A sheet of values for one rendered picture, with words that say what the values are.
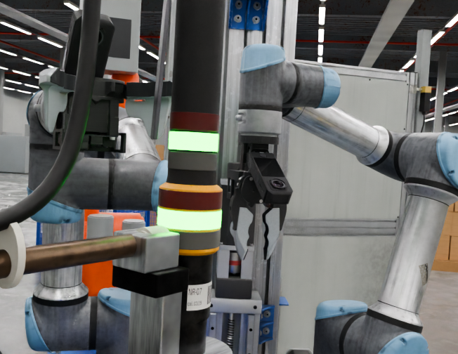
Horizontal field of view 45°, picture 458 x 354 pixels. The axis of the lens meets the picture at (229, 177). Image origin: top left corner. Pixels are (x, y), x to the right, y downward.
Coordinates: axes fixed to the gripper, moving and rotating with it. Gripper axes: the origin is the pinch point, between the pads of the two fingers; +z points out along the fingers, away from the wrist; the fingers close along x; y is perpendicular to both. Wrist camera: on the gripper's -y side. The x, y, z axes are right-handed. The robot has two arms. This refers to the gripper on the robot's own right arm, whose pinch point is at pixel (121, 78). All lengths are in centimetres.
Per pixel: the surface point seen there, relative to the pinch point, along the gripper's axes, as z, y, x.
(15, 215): 23.1, 10.0, 11.9
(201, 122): 18.7, 4.6, 0.1
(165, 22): 17.2, -1.8, 2.4
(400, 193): -134, 21, -174
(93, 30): 21.3, 0.3, 8.0
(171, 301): 19.6, 16.0, 2.0
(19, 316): -460, 163, -55
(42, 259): 22.6, 12.3, 10.4
